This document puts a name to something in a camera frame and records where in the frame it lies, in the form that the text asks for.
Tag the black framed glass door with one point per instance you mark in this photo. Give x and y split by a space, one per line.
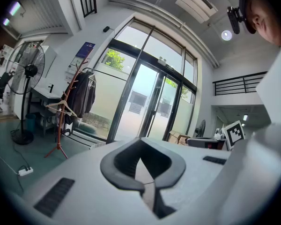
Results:
142 55

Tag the small black standing fan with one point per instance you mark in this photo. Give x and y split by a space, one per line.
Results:
200 126

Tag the person's head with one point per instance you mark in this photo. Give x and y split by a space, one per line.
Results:
262 20

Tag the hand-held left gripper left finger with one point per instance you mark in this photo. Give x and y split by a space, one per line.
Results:
84 184

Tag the black pedestal fan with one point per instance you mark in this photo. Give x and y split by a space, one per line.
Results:
31 69

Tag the black metal garment rail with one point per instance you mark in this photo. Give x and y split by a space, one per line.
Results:
112 76

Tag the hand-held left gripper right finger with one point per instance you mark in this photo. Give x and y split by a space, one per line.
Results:
192 172

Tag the blue wall poster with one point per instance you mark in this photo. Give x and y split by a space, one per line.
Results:
85 50

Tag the blue waste bin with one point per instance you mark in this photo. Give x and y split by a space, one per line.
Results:
30 123

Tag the white emergency light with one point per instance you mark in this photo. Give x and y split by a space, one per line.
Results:
162 61

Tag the black faucet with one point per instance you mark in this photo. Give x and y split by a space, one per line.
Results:
51 88

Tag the black head-mounted camera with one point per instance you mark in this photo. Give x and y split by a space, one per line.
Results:
234 20

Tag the large printed cardboard box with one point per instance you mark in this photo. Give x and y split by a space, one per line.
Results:
176 136

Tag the black wall box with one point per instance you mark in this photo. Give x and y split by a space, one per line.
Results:
106 28

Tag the white ceiling air conditioner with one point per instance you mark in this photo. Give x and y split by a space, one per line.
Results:
196 2

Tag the round ceiling light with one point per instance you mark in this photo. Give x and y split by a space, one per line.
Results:
226 35

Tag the white wall notice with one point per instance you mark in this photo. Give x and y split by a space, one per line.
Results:
76 62

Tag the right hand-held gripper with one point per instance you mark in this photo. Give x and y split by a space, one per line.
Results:
235 135

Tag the white power strip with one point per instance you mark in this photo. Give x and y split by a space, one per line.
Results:
25 171

